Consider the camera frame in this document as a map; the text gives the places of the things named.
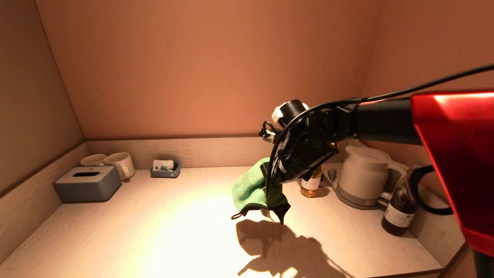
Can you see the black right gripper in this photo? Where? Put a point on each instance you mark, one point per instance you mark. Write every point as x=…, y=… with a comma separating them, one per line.
x=308, y=143

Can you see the green microfibre cloth black hem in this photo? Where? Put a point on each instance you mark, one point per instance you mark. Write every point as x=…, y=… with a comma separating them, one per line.
x=249, y=185

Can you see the red and black right arm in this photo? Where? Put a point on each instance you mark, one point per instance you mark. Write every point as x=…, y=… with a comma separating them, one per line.
x=455, y=154

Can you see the clear bottle of amber tea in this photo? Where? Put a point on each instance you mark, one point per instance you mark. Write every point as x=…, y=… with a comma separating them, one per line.
x=312, y=185

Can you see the grey kettle base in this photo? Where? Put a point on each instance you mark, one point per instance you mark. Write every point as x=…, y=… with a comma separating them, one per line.
x=349, y=200

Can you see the long wood grain upstand panel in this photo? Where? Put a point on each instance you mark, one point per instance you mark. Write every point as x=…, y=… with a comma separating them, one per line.
x=193, y=152

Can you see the white electric kettle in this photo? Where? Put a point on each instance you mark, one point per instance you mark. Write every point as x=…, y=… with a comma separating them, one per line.
x=364, y=173

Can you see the small blue-grey tray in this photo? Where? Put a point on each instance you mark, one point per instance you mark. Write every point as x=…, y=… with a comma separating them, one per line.
x=166, y=174

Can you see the white sachets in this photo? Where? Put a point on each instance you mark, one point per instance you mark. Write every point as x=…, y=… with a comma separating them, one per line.
x=159, y=165

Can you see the clear bottle of dark tea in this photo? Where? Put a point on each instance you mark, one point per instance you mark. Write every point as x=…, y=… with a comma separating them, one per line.
x=399, y=212

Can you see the rounded-corner wood upstand panel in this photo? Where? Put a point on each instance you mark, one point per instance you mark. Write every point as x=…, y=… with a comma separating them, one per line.
x=436, y=239

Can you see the grey tissue box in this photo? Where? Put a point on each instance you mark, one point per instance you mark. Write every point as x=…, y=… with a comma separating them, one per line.
x=88, y=189

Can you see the slanted wood grain upstand panel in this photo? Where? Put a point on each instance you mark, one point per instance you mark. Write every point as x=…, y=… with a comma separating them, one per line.
x=31, y=208

